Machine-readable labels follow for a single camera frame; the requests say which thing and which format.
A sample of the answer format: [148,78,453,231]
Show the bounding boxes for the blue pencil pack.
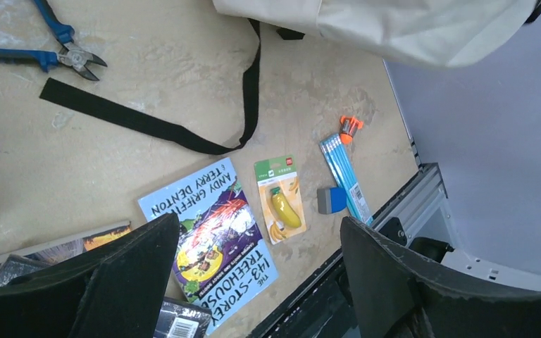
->
[320,134,373,226]

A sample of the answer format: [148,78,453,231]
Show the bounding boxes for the banana eraser blister pack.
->
[254,155,308,244]

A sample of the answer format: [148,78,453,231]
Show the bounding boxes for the orange pencil sharpener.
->
[339,115,364,145]

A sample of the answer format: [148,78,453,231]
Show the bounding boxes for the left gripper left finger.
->
[0,213,180,337]

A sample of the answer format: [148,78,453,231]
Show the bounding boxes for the cream canvas backpack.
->
[40,0,541,156]

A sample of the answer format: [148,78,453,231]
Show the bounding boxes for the treehouse storey paperback book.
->
[137,158,278,334]

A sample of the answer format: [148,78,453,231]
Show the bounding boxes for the blue handled pliers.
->
[0,0,108,82]

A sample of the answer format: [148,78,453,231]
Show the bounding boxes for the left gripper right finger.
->
[340,217,541,337]

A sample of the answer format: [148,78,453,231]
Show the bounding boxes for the blue grey eraser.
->
[316,187,347,215]

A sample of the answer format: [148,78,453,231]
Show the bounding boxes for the book with orange cover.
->
[0,220,132,265]

